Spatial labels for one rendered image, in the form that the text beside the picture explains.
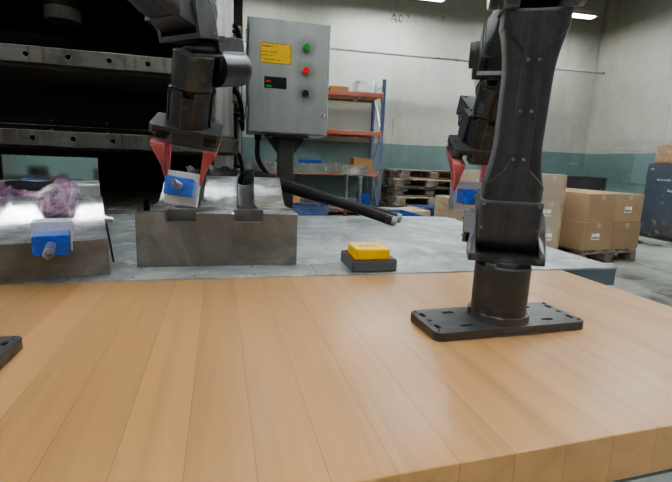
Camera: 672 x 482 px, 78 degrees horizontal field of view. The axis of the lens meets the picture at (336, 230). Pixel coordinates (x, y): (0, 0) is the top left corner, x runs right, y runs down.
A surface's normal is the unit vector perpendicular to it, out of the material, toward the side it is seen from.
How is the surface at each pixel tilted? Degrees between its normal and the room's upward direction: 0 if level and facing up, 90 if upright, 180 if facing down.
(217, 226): 90
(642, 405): 0
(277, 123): 90
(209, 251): 90
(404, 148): 90
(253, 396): 0
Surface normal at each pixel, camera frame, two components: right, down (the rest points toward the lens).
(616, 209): 0.31, 0.17
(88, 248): 0.51, 0.16
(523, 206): -0.24, 0.32
